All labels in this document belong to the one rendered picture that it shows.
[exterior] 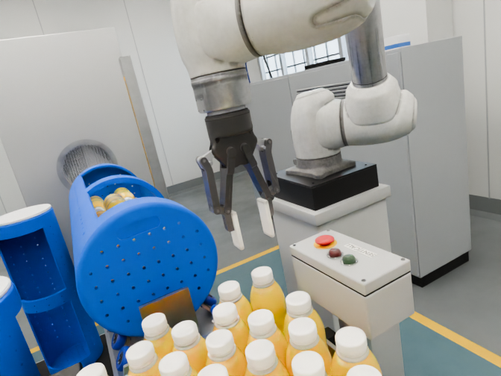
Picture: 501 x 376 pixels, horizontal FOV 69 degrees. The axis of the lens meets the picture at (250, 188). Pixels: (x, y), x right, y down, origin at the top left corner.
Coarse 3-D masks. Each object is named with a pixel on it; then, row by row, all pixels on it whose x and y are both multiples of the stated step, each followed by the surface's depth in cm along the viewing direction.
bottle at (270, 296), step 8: (272, 280) 67; (256, 288) 67; (264, 288) 66; (272, 288) 66; (280, 288) 68; (256, 296) 66; (264, 296) 65; (272, 296) 66; (280, 296) 67; (256, 304) 66; (264, 304) 65; (272, 304) 65; (280, 304) 66; (272, 312) 66; (280, 312) 66; (280, 320) 67; (280, 328) 67
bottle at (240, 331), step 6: (240, 318) 60; (234, 324) 57; (240, 324) 58; (234, 330) 57; (240, 330) 57; (246, 330) 58; (234, 336) 56; (240, 336) 57; (246, 336) 57; (234, 342) 56; (240, 342) 56; (246, 342) 57; (240, 348) 56
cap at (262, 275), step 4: (256, 268) 68; (260, 268) 68; (264, 268) 68; (268, 268) 68; (252, 272) 67; (256, 272) 67; (260, 272) 67; (264, 272) 66; (268, 272) 66; (252, 276) 66; (256, 276) 66; (260, 276) 65; (264, 276) 65; (268, 276) 66; (272, 276) 67; (256, 280) 66; (260, 280) 65; (264, 280) 65; (268, 280) 66; (256, 284) 66; (260, 284) 66; (264, 284) 66
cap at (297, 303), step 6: (294, 294) 58; (300, 294) 57; (306, 294) 57; (288, 300) 56; (294, 300) 56; (300, 300) 56; (306, 300) 56; (288, 306) 56; (294, 306) 55; (300, 306) 55; (306, 306) 55; (294, 312) 56; (300, 312) 55; (306, 312) 56
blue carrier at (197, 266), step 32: (96, 192) 147; (96, 224) 70; (128, 224) 70; (160, 224) 73; (192, 224) 76; (96, 256) 68; (128, 256) 71; (160, 256) 74; (192, 256) 77; (96, 288) 70; (128, 288) 72; (160, 288) 75; (192, 288) 78; (96, 320) 70; (128, 320) 73
